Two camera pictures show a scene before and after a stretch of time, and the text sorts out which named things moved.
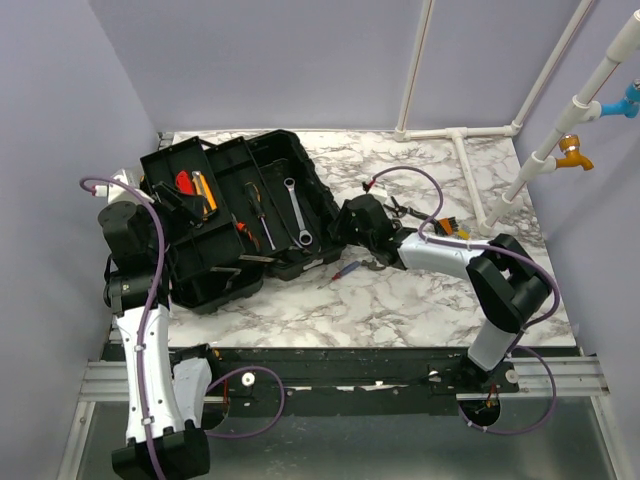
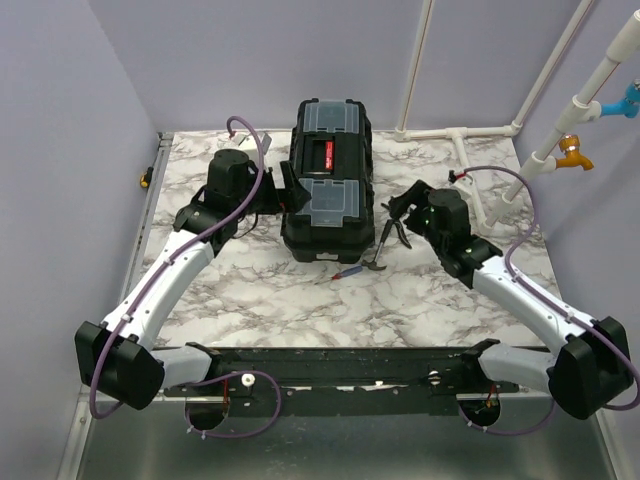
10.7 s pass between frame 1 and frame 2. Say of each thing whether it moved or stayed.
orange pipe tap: stayed
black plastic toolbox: moved
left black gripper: moved
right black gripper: moved
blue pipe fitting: stayed
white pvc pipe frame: stayed
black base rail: stayed
